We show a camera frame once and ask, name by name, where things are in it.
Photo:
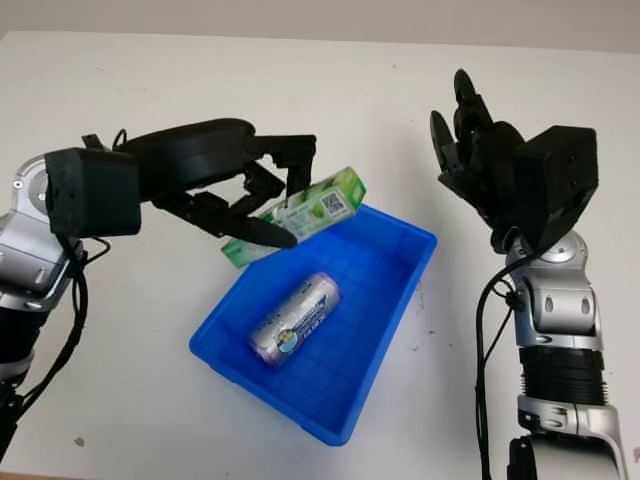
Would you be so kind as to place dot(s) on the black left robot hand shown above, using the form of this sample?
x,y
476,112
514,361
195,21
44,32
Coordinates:
x,y
195,155

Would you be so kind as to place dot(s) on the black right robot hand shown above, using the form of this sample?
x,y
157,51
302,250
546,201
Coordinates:
x,y
485,170

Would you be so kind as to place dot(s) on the green toothpaste box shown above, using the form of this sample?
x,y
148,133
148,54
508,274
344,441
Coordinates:
x,y
325,202

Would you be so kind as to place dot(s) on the blue plastic tray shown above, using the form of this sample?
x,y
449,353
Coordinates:
x,y
370,310

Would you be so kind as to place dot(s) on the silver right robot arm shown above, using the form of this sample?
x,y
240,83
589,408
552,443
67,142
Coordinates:
x,y
560,350

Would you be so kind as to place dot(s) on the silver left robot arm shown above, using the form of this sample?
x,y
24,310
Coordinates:
x,y
30,260

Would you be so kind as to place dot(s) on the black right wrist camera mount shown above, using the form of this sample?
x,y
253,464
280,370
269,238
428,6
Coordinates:
x,y
560,175

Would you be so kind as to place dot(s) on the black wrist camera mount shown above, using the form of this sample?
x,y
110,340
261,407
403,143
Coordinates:
x,y
560,175
92,192

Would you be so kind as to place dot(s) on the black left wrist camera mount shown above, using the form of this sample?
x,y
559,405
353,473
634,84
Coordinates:
x,y
92,192

